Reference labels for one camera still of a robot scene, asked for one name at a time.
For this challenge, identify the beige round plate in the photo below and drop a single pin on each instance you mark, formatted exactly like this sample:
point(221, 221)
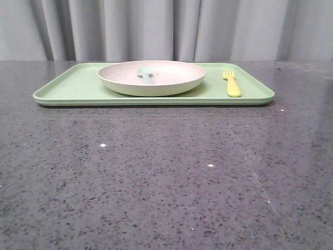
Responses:
point(169, 77)

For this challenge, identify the yellow plastic fork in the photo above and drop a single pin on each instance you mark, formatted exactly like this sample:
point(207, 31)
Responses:
point(233, 89)

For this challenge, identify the pale blue plastic spoon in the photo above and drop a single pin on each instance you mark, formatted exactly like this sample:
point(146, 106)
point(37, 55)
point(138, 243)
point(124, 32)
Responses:
point(145, 73)

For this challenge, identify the light green plastic tray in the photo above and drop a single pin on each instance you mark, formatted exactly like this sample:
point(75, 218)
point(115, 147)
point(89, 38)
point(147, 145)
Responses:
point(81, 86)

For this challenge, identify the grey pleated curtain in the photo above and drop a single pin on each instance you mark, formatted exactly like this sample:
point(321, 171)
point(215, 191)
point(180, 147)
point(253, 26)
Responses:
point(166, 30)

